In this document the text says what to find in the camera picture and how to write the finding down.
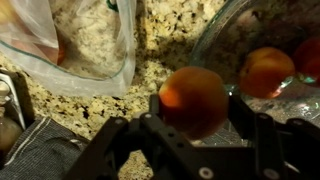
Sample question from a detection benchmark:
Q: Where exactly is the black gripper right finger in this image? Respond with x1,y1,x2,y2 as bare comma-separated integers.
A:
228,94,320,180

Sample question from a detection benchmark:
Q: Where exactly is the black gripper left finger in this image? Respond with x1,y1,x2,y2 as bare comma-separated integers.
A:
64,94,168,180

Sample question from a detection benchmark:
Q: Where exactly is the orange mango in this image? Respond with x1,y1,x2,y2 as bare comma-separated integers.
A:
158,65,231,141

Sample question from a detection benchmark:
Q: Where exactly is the clear glass bowl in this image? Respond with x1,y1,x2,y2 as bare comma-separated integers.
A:
188,0,320,141

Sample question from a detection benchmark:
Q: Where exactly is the clear plastic produce bag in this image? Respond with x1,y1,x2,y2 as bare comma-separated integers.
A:
0,0,138,99

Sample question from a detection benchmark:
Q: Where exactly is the orange fruit with sticker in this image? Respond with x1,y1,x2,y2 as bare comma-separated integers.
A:
237,46,297,100

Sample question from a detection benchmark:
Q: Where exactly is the red tomato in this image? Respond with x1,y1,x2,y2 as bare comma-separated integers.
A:
293,35,320,88

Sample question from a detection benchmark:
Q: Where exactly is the grey striped dish towel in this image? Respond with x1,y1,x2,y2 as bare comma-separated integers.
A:
0,115,92,180

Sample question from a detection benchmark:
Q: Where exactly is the silver metal rack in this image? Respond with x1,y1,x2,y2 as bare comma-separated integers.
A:
0,71,27,130

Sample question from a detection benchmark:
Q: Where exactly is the yellowish orange fruit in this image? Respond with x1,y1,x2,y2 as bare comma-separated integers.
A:
0,0,18,27

